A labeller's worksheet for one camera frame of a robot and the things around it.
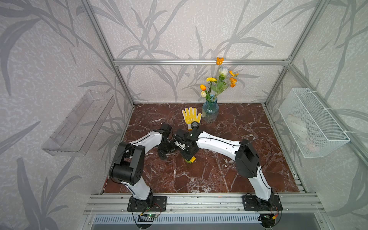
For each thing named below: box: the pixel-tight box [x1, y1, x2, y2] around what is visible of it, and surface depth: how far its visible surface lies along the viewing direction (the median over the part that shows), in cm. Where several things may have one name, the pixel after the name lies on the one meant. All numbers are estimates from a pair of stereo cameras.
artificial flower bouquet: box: [199, 57, 240, 103], surface depth 96 cm
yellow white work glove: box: [181, 106, 202, 131], surface depth 114 cm
